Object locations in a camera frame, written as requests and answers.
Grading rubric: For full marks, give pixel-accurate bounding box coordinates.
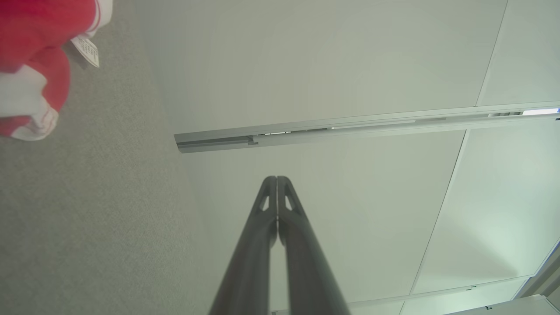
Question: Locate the grey fabric cushion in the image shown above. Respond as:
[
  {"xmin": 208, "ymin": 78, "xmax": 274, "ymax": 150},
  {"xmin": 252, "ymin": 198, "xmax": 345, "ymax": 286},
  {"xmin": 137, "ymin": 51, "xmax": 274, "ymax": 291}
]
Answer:
[{"xmin": 0, "ymin": 0, "xmax": 272, "ymax": 315}]

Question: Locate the red white jersey shirt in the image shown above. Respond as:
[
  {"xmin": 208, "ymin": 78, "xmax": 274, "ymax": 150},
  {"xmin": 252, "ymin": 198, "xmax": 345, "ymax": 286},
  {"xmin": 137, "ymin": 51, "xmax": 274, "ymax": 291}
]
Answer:
[{"xmin": 0, "ymin": 0, "xmax": 113, "ymax": 141}]

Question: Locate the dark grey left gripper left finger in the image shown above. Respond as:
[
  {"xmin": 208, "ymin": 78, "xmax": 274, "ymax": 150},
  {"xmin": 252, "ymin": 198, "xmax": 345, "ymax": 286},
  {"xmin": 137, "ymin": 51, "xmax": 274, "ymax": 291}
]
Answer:
[{"xmin": 209, "ymin": 176, "xmax": 278, "ymax": 315}]

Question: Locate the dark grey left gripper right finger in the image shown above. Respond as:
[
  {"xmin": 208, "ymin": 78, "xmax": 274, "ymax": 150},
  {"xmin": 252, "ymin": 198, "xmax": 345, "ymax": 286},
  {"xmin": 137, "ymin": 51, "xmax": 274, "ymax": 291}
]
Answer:
[{"xmin": 278, "ymin": 176, "xmax": 350, "ymax": 315}]

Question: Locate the aluminium channel rail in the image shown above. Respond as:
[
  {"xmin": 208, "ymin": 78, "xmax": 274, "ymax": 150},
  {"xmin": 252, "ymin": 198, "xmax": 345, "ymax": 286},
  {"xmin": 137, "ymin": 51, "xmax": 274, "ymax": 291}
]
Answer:
[{"xmin": 174, "ymin": 101, "xmax": 560, "ymax": 154}]

